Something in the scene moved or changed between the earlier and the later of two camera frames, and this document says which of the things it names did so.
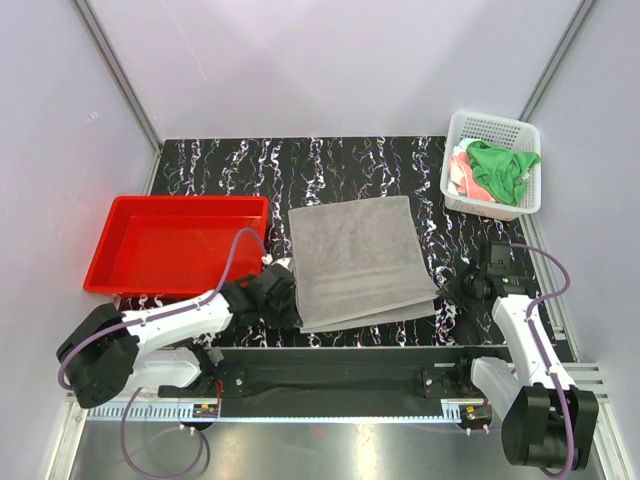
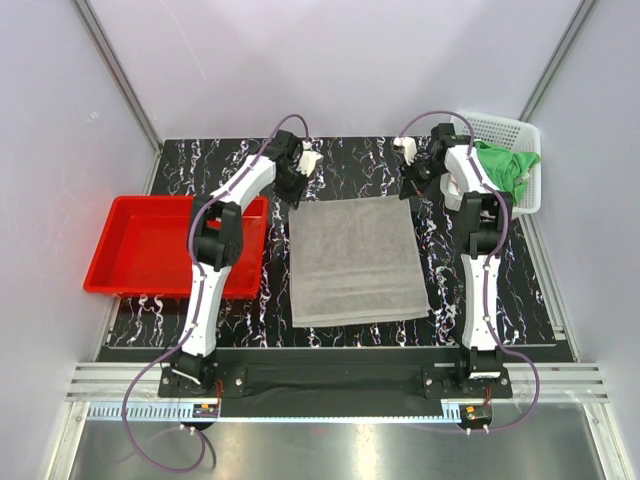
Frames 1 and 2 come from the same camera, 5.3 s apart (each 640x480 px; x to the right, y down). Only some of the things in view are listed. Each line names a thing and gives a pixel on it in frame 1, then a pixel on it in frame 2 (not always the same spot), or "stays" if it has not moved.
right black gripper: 453,291 to 409,183
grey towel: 358,263 stays
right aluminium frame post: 556,60 stays
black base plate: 338,382 stays
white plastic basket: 509,133 stays
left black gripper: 291,318 to 292,197
